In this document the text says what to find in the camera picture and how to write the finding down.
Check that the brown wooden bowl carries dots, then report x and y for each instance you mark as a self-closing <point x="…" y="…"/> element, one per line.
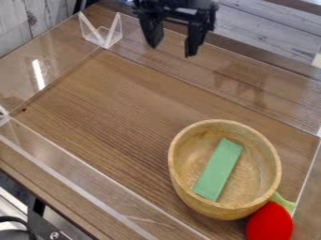
<point x="254" y="177"/>

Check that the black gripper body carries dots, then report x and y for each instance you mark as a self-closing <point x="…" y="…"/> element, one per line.
<point x="181" y="11"/>

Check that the red plush strawberry toy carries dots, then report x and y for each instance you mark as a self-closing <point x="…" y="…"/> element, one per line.
<point x="270" y="223"/>

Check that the clear acrylic corner bracket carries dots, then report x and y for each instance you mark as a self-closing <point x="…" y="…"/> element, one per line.
<point x="101" y="36"/>

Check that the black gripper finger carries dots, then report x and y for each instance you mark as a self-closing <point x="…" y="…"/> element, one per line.
<point x="153" y="31"/>
<point x="196" y="37"/>

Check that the clear acrylic enclosure wall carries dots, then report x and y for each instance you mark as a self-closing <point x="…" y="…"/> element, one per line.
<point x="107" y="210"/>

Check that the green foam block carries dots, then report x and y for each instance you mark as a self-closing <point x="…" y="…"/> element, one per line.
<point x="217" y="172"/>

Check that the black table clamp bracket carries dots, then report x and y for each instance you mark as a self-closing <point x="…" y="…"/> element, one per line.
<point x="38" y="228"/>

